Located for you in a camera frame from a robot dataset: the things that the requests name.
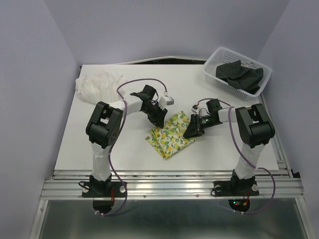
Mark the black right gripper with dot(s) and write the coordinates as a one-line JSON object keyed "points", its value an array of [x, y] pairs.
{"points": [[194, 129]]}

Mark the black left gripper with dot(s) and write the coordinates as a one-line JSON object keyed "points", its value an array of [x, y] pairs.
{"points": [[158, 119]]}

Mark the lemon print skirt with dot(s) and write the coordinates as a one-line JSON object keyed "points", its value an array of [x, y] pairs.
{"points": [[169, 140]]}

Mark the white pleated skirt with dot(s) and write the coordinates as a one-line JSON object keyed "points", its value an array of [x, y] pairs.
{"points": [[103, 86]]}

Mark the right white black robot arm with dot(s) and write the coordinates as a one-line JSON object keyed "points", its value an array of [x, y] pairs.
{"points": [[255, 130]]}

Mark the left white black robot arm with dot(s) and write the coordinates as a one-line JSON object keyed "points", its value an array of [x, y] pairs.
{"points": [[104, 127]]}

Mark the black skirt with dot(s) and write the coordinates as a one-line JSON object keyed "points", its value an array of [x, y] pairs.
{"points": [[240, 77]]}

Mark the white plastic basket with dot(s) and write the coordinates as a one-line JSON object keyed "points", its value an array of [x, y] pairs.
{"points": [[224, 55]]}

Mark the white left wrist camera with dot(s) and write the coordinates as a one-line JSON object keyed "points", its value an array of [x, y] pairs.
{"points": [[165, 101]]}

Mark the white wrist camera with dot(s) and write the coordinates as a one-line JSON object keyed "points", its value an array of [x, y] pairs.
{"points": [[194, 109], [165, 101]]}

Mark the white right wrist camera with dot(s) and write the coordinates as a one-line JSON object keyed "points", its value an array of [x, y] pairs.
{"points": [[194, 109]]}

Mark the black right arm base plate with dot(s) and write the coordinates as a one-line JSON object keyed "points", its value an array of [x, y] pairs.
{"points": [[239, 192]]}

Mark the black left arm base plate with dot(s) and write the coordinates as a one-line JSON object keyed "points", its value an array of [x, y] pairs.
{"points": [[104, 197]]}

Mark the aluminium extrusion rail frame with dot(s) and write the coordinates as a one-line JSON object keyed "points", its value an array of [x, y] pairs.
{"points": [[172, 185]]}

